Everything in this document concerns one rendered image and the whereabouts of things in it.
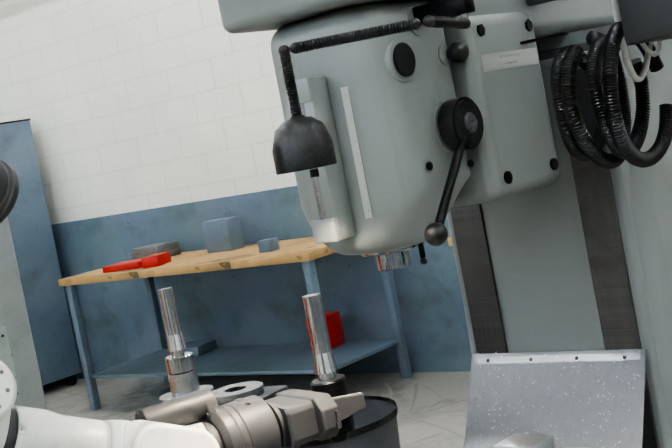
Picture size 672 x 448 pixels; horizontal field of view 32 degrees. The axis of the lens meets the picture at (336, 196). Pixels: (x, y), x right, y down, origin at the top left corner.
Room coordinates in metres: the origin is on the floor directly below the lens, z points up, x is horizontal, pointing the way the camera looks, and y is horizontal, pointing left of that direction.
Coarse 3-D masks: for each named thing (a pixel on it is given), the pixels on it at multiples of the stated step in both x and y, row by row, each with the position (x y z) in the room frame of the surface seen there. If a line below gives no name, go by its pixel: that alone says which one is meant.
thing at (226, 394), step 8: (232, 384) 1.92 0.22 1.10; (240, 384) 1.90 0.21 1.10; (248, 384) 1.89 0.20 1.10; (256, 384) 1.88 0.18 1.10; (168, 392) 1.95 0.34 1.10; (216, 392) 1.88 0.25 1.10; (224, 392) 1.86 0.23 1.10; (232, 392) 1.85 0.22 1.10; (240, 392) 1.84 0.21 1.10; (248, 392) 1.84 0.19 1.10; (256, 392) 1.85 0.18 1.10; (264, 392) 1.87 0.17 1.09; (272, 392) 1.86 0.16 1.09; (160, 400) 1.91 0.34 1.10; (224, 400) 1.83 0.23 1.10; (232, 400) 1.83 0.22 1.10; (264, 400) 1.83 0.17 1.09
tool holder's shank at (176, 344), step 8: (168, 288) 1.92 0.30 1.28; (160, 296) 1.92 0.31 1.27; (168, 296) 1.91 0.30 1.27; (168, 304) 1.91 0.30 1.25; (168, 312) 1.91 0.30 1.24; (176, 312) 1.92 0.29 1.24; (168, 320) 1.91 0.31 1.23; (176, 320) 1.92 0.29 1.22; (168, 328) 1.91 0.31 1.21; (176, 328) 1.91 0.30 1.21; (168, 336) 1.92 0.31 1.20; (176, 336) 1.91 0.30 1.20; (168, 344) 1.92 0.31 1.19; (176, 344) 1.91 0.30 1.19; (184, 344) 1.92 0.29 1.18; (176, 352) 1.91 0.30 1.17; (184, 352) 1.92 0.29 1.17
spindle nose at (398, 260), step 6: (402, 252) 1.58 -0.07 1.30; (408, 252) 1.59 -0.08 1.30; (378, 258) 1.59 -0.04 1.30; (384, 258) 1.58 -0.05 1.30; (390, 258) 1.58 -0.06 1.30; (396, 258) 1.58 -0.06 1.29; (402, 258) 1.58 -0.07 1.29; (408, 258) 1.59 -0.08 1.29; (378, 264) 1.59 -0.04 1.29; (384, 264) 1.58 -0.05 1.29; (390, 264) 1.58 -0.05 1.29; (396, 264) 1.58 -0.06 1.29; (402, 264) 1.58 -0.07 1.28; (408, 264) 1.59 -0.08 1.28; (378, 270) 1.60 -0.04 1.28; (384, 270) 1.59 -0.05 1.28
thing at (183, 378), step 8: (192, 360) 1.92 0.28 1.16; (168, 368) 1.91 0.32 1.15; (176, 368) 1.90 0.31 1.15; (184, 368) 1.90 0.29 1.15; (192, 368) 1.91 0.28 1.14; (168, 376) 1.92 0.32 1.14; (176, 376) 1.90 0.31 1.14; (184, 376) 1.90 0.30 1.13; (192, 376) 1.91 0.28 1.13; (176, 384) 1.90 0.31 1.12; (184, 384) 1.90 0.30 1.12; (192, 384) 1.91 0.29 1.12; (176, 392) 1.91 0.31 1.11; (184, 392) 1.90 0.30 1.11; (192, 392) 1.91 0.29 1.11
